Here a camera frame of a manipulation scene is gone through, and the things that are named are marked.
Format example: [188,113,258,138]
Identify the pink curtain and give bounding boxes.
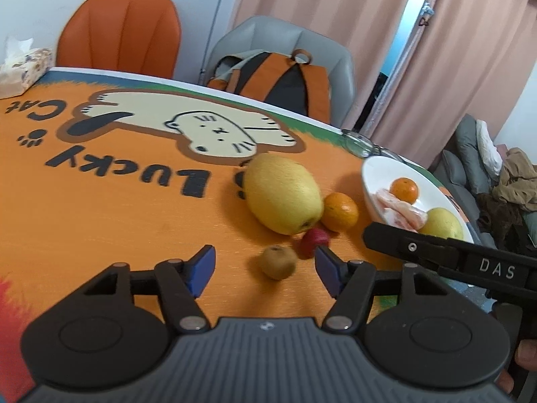
[369,0,537,169]
[229,0,422,135]

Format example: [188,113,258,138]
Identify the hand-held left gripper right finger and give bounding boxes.
[315,244,445,334]

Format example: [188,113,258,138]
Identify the cartoon cat printed table mat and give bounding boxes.
[0,67,496,391]

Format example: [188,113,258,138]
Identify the small tangerine with stem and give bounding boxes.
[321,192,360,232]

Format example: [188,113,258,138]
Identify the orange and black backpack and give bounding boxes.
[207,49,332,120]

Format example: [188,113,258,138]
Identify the peeled pomelo segment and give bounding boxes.
[388,205,429,233]
[375,188,408,218]

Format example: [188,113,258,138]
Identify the grey chair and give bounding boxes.
[197,16,355,129]

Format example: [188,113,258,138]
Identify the brown clothing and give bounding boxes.
[491,148,537,213]

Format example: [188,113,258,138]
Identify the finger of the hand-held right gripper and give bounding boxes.
[363,222,537,294]

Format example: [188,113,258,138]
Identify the orange tangerine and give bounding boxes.
[389,177,419,203]

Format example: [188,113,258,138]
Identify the orange chair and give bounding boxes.
[56,0,182,80]

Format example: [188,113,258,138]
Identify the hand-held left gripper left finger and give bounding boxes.
[84,244,216,334]

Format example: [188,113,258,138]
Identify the dark clothing on sofa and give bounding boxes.
[476,193,537,253]

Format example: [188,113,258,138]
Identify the red hawthorn fruit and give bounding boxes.
[299,227,331,260]

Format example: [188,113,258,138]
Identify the glass door frame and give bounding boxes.
[378,0,446,135]

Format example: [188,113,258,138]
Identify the grey sofa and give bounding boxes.
[432,113,537,253]

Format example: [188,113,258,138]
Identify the patterned tissue box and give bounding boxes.
[0,37,54,99]

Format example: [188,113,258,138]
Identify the yellow pear with brown spot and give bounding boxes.
[243,153,324,236]

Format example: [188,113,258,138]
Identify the eyeglasses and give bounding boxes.
[341,128,403,162]

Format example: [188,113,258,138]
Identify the white ceramic plate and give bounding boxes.
[361,156,475,244]

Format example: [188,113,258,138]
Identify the brown kiwi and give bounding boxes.
[258,244,298,280]

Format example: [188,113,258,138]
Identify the white pillow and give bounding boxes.
[476,120,504,177]

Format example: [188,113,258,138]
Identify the person's right hand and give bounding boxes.
[498,338,537,394]

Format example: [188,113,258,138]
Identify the large yellow pear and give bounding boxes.
[420,208,464,241]

